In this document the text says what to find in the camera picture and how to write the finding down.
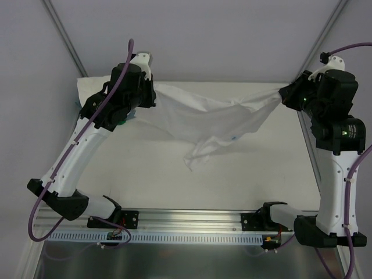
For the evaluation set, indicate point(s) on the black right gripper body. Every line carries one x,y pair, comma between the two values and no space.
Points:
289,95

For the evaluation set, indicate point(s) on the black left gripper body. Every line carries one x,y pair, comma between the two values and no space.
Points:
149,93

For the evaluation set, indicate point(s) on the white t shirt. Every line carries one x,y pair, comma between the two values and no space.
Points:
207,123
88,86

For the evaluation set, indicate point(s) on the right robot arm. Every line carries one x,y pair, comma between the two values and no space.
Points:
327,99

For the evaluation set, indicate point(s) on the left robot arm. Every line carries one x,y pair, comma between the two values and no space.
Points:
103,111

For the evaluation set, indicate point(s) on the folded blue t shirt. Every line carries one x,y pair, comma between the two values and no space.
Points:
130,116

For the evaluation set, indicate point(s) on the folded white t shirt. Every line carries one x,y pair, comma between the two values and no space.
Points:
88,86

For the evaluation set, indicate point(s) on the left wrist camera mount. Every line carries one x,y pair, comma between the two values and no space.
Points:
143,60

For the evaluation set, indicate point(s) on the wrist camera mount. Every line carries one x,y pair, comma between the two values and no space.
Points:
143,60
330,62

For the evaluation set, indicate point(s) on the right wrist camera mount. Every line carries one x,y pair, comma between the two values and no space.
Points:
330,62

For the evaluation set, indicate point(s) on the left side aluminium rail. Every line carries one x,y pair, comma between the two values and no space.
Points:
75,116

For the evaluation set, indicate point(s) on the right aluminium frame post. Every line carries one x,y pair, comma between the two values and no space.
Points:
323,34

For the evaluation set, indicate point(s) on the aluminium frame post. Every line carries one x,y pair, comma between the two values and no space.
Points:
67,42
323,34

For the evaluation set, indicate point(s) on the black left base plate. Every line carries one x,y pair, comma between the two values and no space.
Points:
125,218

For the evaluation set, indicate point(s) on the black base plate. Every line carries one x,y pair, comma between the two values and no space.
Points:
125,218
252,221

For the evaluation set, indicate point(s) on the left aluminium frame post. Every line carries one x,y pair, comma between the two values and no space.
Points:
67,42

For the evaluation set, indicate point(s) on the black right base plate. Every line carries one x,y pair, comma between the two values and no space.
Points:
252,221

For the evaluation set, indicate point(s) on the aluminium front rail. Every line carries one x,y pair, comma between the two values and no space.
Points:
158,220

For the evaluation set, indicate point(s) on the white slotted cable duct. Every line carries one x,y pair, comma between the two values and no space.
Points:
140,237

